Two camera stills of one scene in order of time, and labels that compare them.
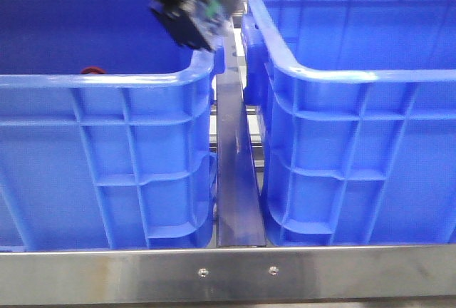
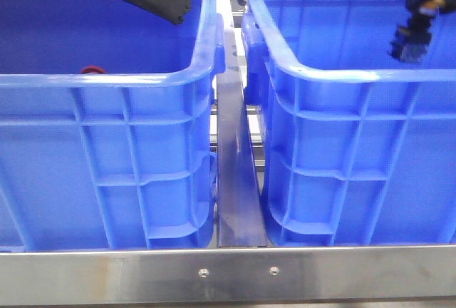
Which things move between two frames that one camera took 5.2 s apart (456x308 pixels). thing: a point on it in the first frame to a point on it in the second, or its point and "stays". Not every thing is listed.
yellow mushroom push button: x=212 y=17 to x=411 y=40
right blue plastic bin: x=355 y=80 stays
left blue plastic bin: x=107 y=121 stays
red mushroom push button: x=92 y=70 stays
